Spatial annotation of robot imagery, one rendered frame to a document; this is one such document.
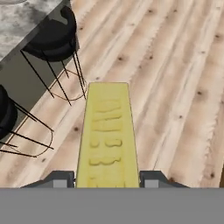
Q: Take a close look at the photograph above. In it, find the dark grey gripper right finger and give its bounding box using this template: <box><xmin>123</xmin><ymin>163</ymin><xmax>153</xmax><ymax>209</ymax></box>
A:
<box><xmin>139</xmin><ymin>170</ymin><xmax>190</xmax><ymax>189</ymax></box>

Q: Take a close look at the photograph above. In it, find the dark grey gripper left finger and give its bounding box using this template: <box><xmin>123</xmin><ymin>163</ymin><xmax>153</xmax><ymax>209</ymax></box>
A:
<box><xmin>22</xmin><ymin>171</ymin><xmax>75</xmax><ymax>189</ymax></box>

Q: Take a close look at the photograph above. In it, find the black bar stool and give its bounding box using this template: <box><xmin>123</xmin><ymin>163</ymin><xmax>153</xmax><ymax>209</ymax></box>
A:
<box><xmin>0</xmin><ymin>84</ymin><xmax>55</xmax><ymax>158</ymax></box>
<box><xmin>19</xmin><ymin>5</ymin><xmax>88</xmax><ymax>107</ymax></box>

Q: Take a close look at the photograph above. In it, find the yellow butter stick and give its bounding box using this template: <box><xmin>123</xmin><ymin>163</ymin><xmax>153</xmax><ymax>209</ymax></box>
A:
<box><xmin>75</xmin><ymin>81</ymin><xmax>141</xmax><ymax>189</ymax></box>

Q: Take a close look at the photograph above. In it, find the marble-topped dining counter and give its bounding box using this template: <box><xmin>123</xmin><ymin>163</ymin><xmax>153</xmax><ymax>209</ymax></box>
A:
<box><xmin>0</xmin><ymin>0</ymin><xmax>81</xmax><ymax>117</ymax></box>

